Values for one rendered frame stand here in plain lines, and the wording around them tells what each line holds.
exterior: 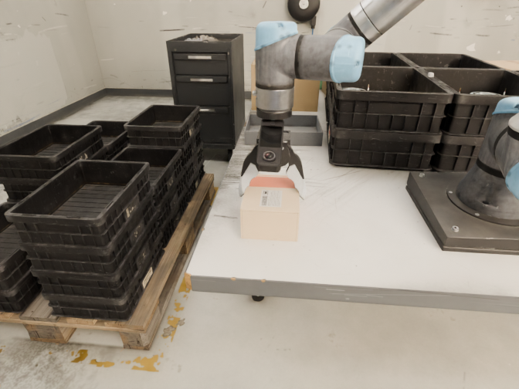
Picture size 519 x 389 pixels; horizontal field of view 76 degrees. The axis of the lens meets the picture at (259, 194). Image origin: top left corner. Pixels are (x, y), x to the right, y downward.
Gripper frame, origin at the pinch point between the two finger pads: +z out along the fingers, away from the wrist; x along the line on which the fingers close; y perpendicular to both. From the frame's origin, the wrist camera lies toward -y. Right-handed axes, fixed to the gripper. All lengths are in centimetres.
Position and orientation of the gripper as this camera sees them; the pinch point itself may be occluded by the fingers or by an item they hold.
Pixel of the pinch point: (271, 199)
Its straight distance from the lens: 74.7
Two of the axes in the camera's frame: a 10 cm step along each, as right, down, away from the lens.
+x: -10.0, -0.5, 0.8
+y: 0.9, -5.0, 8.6
